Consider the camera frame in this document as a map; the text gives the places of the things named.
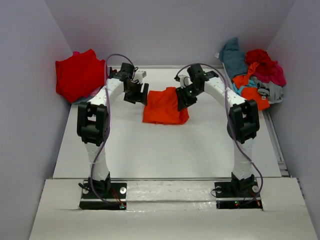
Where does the folded maroon t-shirt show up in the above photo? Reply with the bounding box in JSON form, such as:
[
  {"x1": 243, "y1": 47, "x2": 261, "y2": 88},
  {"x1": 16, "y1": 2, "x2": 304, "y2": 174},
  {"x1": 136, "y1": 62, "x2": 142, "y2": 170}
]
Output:
[{"x1": 107, "y1": 66, "x2": 118, "y2": 79}]

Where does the orange t-shirt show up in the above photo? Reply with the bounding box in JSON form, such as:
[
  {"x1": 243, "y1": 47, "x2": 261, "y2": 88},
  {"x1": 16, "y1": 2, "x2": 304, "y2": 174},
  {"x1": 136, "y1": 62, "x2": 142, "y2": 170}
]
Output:
[
  {"x1": 142, "y1": 86, "x2": 190, "y2": 125},
  {"x1": 232, "y1": 62, "x2": 270, "y2": 111}
]

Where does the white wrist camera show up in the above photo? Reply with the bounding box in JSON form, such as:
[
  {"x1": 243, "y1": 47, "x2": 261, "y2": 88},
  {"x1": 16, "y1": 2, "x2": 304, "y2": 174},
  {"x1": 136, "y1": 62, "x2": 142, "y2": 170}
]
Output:
[
  {"x1": 132, "y1": 70, "x2": 147, "y2": 83},
  {"x1": 174, "y1": 74, "x2": 190, "y2": 89}
]

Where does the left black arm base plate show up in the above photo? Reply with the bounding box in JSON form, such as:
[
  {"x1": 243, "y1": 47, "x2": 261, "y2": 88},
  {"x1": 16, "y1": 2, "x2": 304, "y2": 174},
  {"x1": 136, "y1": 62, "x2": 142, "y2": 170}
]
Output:
[{"x1": 78, "y1": 180, "x2": 127, "y2": 211}]

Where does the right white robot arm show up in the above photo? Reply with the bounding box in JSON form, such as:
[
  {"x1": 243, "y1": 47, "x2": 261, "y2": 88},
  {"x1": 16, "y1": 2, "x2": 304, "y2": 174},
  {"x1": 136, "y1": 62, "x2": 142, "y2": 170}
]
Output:
[{"x1": 174, "y1": 63, "x2": 262, "y2": 200}]

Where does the purple cable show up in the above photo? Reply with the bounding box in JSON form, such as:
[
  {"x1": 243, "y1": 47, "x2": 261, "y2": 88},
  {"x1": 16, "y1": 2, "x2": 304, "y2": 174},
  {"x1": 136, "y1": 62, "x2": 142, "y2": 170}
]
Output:
[
  {"x1": 89, "y1": 53, "x2": 133, "y2": 209},
  {"x1": 174, "y1": 63, "x2": 264, "y2": 208}
]

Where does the red crumpled t-shirt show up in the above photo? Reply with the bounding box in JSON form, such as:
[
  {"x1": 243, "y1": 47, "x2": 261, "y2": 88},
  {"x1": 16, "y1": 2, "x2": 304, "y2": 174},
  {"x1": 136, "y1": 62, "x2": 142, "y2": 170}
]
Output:
[{"x1": 245, "y1": 48, "x2": 275, "y2": 75}]

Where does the teal blue crumpled t-shirt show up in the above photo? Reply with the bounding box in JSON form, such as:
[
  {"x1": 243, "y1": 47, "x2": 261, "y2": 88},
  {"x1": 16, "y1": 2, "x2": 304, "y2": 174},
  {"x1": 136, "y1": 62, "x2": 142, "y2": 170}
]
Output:
[{"x1": 219, "y1": 37, "x2": 248, "y2": 80}]

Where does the folded red t-shirt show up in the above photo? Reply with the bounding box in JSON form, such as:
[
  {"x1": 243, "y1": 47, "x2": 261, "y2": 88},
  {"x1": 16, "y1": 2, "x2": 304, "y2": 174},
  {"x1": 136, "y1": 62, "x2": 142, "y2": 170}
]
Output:
[{"x1": 55, "y1": 49, "x2": 106, "y2": 103}]

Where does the cyan crumpled t-shirt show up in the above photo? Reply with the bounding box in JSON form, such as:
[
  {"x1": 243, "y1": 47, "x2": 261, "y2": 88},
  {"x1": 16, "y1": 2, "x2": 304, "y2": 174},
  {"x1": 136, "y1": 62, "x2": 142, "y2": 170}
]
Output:
[{"x1": 232, "y1": 79, "x2": 257, "y2": 96}]

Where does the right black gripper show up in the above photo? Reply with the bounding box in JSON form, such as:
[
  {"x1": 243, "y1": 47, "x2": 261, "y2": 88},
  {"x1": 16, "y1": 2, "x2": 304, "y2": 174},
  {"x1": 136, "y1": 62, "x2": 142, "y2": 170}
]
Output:
[{"x1": 175, "y1": 84, "x2": 203, "y2": 112}]

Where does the folded light blue t-shirt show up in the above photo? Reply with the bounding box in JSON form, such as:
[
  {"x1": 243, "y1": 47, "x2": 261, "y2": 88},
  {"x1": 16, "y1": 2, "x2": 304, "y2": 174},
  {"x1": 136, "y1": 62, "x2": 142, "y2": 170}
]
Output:
[{"x1": 73, "y1": 95, "x2": 93, "y2": 105}]

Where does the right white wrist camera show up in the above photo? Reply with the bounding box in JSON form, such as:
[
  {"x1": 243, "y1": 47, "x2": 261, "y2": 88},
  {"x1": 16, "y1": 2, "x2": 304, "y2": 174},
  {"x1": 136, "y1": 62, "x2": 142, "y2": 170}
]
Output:
[{"x1": 174, "y1": 74, "x2": 190, "y2": 89}]

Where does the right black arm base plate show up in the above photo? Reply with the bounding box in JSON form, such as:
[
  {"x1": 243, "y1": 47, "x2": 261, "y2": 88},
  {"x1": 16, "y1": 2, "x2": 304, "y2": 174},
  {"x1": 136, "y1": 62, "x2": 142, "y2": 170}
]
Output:
[{"x1": 210, "y1": 181, "x2": 263, "y2": 210}]

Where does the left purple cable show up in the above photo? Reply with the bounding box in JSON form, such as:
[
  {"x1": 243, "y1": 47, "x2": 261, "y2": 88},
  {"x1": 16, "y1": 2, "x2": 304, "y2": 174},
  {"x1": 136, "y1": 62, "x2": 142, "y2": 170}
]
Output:
[{"x1": 89, "y1": 53, "x2": 133, "y2": 209}]

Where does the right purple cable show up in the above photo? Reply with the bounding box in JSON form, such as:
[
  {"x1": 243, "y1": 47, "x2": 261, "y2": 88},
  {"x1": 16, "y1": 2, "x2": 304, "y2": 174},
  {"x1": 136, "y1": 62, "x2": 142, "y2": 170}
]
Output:
[{"x1": 174, "y1": 63, "x2": 264, "y2": 208}]

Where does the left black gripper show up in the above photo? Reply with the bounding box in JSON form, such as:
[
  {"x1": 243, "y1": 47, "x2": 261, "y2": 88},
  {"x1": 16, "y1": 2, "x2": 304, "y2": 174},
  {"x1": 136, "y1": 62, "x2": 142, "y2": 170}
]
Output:
[{"x1": 124, "y1": 81, "x2": 149, "y2": 106}]

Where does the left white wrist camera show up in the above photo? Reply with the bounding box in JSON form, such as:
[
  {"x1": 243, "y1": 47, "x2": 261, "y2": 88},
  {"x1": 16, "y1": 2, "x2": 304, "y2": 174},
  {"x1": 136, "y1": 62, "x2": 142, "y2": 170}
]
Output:
[{"x1": 132, "y1": 70, "x2": 147, "y2": 83}]

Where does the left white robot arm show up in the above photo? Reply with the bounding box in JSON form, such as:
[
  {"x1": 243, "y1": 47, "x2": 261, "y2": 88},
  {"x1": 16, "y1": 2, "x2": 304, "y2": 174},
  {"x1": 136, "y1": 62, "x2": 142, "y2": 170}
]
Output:
[{"x1": 76, "y1": 63, "x2": 149, "y2": 198}]

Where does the grey crumpled t-shirt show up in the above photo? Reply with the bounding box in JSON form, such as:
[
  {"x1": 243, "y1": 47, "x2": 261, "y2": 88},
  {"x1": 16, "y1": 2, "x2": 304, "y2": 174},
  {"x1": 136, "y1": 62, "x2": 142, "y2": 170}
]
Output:
[{"x1": 250, "y1": 76, "x2": 284, "y2": 104}]

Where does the folded pink t-shirt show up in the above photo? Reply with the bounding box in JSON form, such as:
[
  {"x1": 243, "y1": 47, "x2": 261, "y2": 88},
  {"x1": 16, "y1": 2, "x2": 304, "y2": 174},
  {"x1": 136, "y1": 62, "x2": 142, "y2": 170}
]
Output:
[{"x1": 89, "y1": 88, "x2": 100, "y2": 97}]

